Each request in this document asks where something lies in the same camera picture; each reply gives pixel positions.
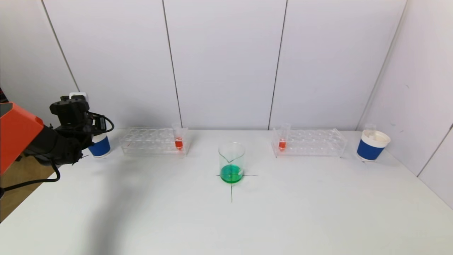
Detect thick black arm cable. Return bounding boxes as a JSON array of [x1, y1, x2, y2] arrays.
[[0, 161, 61, 193]]

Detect blue and white paper cup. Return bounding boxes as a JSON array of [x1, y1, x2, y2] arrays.
[[356, 130, 391, 162], [88, 133, 111, 158]]

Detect clear acrylic test tube rack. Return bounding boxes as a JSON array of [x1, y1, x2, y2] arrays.
[[119, 127, 191, 155], [271, 127, 347, 158]]

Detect clear glass beaker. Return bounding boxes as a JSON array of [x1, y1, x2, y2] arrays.
[[218, 142, 245, 184]]

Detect test tube with red liquid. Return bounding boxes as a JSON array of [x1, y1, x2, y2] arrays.
[[278, 123, 291, 152], [172, 123, 184, 151]]

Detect thin black camera cable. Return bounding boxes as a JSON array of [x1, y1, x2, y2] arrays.
[[88, 112, 115, 135]]

